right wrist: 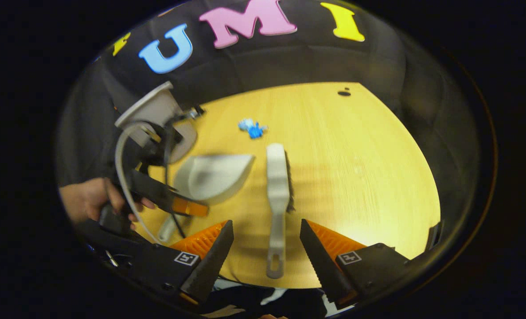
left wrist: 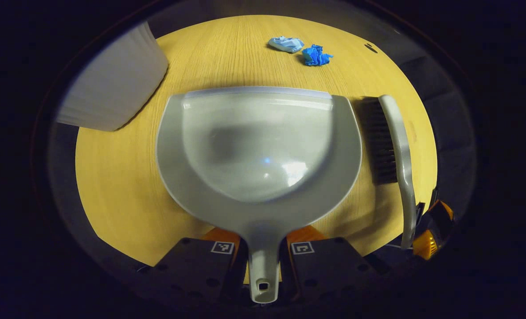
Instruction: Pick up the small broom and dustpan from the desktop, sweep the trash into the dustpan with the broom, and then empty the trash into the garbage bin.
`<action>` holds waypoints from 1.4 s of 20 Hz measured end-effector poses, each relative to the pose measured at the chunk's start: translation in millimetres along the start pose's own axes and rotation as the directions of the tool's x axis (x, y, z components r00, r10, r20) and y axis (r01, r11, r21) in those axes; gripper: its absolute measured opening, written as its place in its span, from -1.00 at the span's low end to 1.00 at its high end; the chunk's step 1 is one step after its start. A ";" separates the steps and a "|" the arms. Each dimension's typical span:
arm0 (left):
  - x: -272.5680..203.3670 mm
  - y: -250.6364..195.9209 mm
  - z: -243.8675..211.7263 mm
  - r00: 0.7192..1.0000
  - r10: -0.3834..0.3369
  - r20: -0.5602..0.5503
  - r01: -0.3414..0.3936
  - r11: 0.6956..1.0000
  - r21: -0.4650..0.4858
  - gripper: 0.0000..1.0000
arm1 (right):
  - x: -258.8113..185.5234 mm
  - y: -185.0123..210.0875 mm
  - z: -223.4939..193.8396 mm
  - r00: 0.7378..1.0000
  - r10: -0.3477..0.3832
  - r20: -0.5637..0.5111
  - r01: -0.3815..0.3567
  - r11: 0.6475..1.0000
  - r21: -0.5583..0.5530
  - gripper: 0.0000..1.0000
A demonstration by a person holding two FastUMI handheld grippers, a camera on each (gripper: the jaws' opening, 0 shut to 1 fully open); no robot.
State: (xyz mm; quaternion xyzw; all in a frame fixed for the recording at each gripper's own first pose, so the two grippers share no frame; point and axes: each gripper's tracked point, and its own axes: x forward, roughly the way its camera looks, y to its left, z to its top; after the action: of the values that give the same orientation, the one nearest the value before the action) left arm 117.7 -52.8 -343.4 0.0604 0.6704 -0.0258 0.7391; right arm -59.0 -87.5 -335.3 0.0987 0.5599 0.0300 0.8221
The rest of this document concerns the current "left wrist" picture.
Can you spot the grey plastic garbage bin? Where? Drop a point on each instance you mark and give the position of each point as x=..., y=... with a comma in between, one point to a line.
x=112, y=84

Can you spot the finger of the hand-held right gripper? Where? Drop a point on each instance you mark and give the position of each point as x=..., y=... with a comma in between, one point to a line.
x=440, y=217
x=424, y=246

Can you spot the light blue paper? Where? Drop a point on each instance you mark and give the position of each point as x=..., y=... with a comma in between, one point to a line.
x=286, y=44

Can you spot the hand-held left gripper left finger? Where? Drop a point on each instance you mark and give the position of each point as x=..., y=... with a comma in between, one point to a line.
x=192, y=266

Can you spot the small grey black-bristled broom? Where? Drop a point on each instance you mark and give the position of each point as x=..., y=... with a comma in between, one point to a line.
x=400, y=146

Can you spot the grey plastic dustpan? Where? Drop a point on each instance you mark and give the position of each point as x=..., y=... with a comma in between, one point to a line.
x=258, y=146

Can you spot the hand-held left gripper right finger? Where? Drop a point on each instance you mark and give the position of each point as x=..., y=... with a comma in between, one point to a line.
x=329, y=266

